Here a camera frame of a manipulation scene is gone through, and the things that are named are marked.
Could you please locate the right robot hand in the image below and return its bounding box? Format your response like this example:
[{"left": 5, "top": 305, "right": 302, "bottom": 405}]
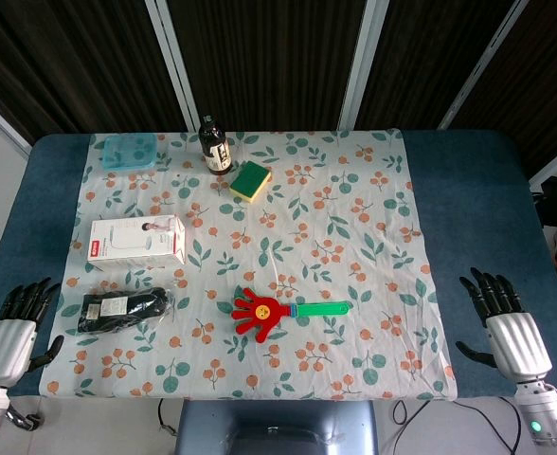
[{"left": 455, "top": 267, "right": 554, "bottom": 383}]

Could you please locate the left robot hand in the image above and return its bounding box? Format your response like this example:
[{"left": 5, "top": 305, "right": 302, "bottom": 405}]
[{"left": 0, "top": 277, "right": 65, "bottom": 388}]

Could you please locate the red hand clapper toy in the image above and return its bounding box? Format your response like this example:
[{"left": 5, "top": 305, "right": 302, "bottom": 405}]
[{"left": 231, "top": 287, "right": 353, "bottom": 344}]

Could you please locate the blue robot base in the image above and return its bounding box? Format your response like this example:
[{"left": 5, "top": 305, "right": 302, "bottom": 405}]
[{"left": 173, "top": 399, "right": 380, "bottom": 455}]

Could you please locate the blue table cover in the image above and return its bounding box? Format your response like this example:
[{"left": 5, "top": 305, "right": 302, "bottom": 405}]
[{"left": 0, "top": 128, "right": 557, "bottom": 398}]

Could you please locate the black packaged item in plastic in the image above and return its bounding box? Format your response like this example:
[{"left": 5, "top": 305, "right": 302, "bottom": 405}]
[{"left": 77, "top": 285, "right": 176, "bottom": 336}]

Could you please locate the white product box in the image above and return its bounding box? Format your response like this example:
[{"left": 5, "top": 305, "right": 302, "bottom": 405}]
[{"left": 85, "top": 213, "right": 188, "bottom": 266}]

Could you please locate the blue plastic container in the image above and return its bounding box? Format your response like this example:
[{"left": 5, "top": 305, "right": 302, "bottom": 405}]
[{"left": 100, "top": 133, "right": 158, "bottom": 171}]

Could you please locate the floral tablecloth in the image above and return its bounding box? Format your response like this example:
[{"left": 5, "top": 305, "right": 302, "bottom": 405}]
[{"left": 39, "top": 127, "right": 458, "bottom": 402}]

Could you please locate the dark glass bottle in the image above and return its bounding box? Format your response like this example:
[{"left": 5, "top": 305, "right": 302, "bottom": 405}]
[{"left": 198, "top": 113, "right": 233, "bottom": 177}]

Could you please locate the green yellow sponge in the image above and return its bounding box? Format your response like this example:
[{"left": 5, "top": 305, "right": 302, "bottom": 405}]
[{"left": 228, "top": 160, "right": 273, "bottom": 204}]

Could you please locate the dark folding screen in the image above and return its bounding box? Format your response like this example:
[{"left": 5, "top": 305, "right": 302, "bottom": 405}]
[{"left": 0, "top": 0, "right": 557, "bottom": 181}]

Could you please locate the black cable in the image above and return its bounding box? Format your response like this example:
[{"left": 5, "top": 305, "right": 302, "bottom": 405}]
[
  {"left": 390, "top": 397, "right": 524, "bottom": 455},
  {"left": 156, "top": 398, "right": 180, "bottom": 437}
]

